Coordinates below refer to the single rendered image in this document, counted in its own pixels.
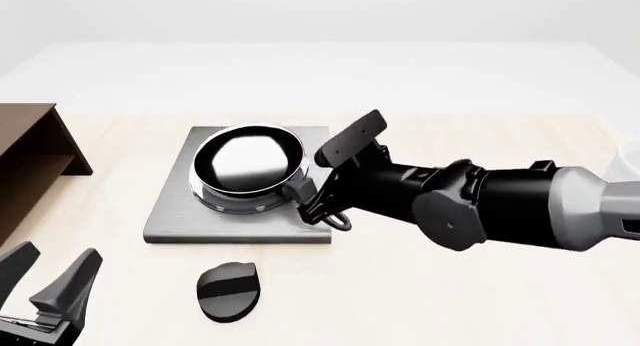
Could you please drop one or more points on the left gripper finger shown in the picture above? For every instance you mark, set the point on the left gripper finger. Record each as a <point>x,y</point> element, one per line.
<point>17,265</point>
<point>70,289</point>

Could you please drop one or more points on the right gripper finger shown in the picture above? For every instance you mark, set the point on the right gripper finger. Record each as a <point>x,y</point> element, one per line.
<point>325,213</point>
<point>320,190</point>

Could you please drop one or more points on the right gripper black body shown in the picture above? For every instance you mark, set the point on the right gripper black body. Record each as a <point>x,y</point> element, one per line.
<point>367,184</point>

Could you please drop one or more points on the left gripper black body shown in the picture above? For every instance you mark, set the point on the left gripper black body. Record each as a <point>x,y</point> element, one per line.
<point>35,331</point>

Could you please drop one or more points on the black frying pan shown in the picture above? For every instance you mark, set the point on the black frying pan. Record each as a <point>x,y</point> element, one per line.
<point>247,162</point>

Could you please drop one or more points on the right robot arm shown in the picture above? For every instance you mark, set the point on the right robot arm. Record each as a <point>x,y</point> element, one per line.
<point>500,207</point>

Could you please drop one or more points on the flat grey stove plate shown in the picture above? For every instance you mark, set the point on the flat grey stove plate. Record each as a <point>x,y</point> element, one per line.
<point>175,218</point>

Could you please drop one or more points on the brown wooden cabinet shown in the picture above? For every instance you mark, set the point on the brown wooden cabinet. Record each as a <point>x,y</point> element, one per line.
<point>35,151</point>

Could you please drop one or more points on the translucent white container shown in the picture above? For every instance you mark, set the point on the translucent white container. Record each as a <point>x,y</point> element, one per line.
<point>625,162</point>

